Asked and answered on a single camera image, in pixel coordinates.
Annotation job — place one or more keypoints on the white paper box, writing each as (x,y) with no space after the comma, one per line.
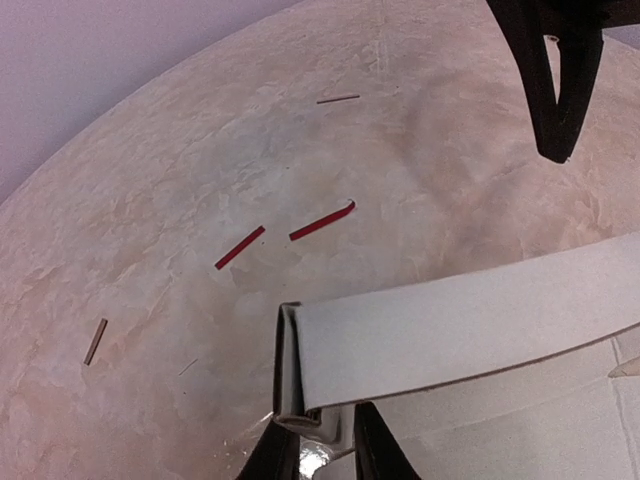
(524,371)

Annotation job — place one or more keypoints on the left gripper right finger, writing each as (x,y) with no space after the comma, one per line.
(378,456)

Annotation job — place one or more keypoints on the bent red tape strip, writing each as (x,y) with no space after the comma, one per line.
(322,222)

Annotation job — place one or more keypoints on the thin distant tape strip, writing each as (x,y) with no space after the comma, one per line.
(338,99)

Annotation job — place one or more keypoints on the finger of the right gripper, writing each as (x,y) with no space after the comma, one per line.
(557,46)

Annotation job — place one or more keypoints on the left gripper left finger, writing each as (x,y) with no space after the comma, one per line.
(276,456)

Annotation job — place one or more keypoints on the straight red tape strip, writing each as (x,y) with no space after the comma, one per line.
(239,247)

